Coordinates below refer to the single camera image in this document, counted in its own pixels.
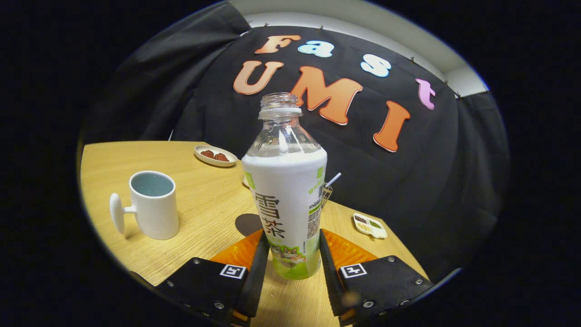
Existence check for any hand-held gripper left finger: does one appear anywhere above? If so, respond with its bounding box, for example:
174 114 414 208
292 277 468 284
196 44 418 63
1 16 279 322
157 228 271 327

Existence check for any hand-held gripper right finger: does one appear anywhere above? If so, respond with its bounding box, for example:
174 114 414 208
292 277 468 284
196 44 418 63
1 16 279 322
319 228 434 327

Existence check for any dark brown round coaster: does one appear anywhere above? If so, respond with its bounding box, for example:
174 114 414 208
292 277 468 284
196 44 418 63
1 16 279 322
235 213 264 237

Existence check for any white cup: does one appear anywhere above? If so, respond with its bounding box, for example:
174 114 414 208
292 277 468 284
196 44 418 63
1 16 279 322
109 170 180 240

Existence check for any juice bottle with white-green label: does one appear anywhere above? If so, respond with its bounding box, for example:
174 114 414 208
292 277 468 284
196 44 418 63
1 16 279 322
241 92 328 280

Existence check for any white divided dish of grains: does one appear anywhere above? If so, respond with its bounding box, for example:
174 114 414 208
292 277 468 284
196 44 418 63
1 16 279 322
353 213 388 239

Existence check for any wooden table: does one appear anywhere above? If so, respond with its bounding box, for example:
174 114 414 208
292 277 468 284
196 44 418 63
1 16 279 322
80 141 429 327

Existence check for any black backdrop cloth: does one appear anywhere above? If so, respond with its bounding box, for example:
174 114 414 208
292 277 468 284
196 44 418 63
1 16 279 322
82 2 509 282

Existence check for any small white oval plate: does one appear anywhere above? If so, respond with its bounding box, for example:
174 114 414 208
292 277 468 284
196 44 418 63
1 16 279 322
194 145 238 167

